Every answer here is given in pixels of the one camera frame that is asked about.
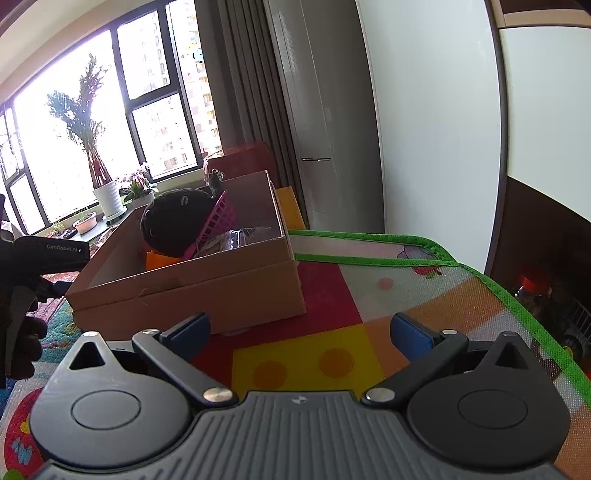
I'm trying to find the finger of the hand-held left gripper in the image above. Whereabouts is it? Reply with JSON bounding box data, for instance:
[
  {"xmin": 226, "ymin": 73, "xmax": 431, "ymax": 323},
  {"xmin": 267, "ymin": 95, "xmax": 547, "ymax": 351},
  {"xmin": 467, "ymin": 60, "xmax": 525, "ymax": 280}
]
[{"xmin": 38, "ymin": 276, "xmax": 68, "ymax": 300}]

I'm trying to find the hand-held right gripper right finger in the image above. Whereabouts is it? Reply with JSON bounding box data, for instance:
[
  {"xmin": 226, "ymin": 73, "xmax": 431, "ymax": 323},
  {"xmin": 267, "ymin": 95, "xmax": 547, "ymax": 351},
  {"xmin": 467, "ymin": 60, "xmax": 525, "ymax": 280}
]
[{"xmin": 361, "ymin": 312, "xmax": 536, "ymax": 409}]

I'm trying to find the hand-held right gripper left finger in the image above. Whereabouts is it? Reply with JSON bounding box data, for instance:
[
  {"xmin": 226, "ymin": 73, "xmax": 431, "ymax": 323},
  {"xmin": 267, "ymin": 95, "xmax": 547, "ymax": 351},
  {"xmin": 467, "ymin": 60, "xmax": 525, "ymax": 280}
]
[{"xmin": 69, "ymin": 312, "xmax": 234, "ymax": 408}]

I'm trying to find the pinkish cardboard box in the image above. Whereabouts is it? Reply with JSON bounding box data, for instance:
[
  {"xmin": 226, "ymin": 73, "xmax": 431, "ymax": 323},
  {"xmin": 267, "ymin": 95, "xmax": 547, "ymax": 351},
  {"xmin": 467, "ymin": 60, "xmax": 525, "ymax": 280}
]
[{"xmin": 66, "ymin": 170, "xmax": 308, "ymax": 337}]

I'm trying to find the orange plastic toy cup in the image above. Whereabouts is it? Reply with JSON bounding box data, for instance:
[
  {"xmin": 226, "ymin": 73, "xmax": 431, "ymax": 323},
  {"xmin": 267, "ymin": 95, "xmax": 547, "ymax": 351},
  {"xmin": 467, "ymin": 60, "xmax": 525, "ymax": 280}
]
[{"xmin": 145, "ymin": 249, "xmax": 182, "ymax": 271}]

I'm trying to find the long bread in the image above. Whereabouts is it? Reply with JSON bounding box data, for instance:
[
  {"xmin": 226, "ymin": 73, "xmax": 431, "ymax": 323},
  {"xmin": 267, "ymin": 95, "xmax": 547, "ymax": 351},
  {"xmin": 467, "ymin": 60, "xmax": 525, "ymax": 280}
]
[{"xmin": 198, "ymin": 227, "xmax": 260, "ymax": 256}]

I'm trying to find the black plush toy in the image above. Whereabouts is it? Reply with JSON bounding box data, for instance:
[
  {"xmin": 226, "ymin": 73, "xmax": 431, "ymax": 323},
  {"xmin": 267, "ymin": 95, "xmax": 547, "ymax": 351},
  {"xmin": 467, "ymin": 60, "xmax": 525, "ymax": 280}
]
[{"xmin": 140, "ymin": 187, "xmax": 218, "ymax": 259}]

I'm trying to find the pink plastic basket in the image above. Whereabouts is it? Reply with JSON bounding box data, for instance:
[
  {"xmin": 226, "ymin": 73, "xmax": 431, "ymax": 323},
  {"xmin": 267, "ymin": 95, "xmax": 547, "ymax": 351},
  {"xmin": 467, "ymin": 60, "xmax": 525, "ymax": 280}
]
[{"xmin": 182, "ymin": 190, "xmax": 239, "ymax": 260}]

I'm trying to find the person's left hand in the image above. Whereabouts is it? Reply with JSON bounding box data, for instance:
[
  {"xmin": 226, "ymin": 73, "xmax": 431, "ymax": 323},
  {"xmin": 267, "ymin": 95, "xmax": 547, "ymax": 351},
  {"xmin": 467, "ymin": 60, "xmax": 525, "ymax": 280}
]
[{"xmin": 8, "ymin": 316, "xmax": 48, "ymax": 380}]

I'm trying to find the small white planter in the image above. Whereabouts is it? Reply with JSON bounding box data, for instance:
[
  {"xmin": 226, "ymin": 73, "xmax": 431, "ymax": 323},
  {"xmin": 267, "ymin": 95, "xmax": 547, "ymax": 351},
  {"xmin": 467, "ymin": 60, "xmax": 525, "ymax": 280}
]
[{"xmin": 72, "ymin": 210, "xmax": 99, "ymax": 234}]

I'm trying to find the colourful play mat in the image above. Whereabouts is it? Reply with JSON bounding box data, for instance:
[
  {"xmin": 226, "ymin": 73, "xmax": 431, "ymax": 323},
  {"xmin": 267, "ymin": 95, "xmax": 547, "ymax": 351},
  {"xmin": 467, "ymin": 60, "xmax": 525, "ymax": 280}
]
[{"xmin": 0, "ymin": 228, "xmax": 591, "ymax": 480}]

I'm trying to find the tall potted plant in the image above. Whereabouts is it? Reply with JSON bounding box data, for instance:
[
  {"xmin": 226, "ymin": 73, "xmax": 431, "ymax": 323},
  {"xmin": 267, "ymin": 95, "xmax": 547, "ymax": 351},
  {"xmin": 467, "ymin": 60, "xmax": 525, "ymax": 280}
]
[{"xmin": 46, "ymin": 54, "xmax": 126, "ymax": 219}]

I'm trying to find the flowering potted plant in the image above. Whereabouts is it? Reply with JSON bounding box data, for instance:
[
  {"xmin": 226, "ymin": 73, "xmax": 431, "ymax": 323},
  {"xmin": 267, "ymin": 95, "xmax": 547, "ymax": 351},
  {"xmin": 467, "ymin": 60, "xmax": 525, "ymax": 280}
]
[{"xmin": 115, "ymin": 164, "xmax": 160, "ymax": 205}]

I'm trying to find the bottle with red cap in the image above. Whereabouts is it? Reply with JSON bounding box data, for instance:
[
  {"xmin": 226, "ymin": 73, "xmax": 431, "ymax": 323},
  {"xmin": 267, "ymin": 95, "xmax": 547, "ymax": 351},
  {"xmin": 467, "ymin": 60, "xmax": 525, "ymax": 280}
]
[{"xmin": 514, "ymin": 274, "xmax": 553, "ymax": 320}]

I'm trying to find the yellow stool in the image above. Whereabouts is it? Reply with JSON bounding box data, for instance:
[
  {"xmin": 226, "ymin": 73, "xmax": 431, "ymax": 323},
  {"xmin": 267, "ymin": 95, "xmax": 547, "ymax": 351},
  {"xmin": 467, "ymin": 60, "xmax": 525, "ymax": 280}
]
[{"xmin": 276, "ymin": 186, "xmax": 308, "ymax": 232}]

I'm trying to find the white toy truck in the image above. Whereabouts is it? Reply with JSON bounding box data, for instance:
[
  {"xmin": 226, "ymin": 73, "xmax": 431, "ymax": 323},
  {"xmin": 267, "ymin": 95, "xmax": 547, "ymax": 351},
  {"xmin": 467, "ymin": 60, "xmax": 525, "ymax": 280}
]
[{"xmin": 549, "ymin": 295, "xmax": 591, "ymax": 366}]

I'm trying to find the red stool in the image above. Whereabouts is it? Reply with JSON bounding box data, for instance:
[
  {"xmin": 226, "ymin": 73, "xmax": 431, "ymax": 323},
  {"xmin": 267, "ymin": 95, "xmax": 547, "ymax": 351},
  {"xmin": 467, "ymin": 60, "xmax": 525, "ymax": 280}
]
[{"xmin": 213, "ymin": 142, "xmax": 279, "ymax": 186}]

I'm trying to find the large window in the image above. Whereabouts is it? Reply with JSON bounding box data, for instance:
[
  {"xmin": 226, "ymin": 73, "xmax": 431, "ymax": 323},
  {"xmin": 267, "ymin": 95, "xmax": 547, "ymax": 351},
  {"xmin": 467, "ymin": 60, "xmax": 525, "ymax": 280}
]
[{"xmin": 0, "ymin": 0, "xmax": 223, "ymax": 237}]

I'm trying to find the grey curtain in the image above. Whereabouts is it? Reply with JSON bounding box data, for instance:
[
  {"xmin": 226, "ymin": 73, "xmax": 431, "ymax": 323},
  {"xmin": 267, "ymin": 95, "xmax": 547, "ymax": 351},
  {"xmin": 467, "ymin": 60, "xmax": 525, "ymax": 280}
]
[{"xmin": 194, "ymin": 0, "xmax": 302, "ymax": 191}]

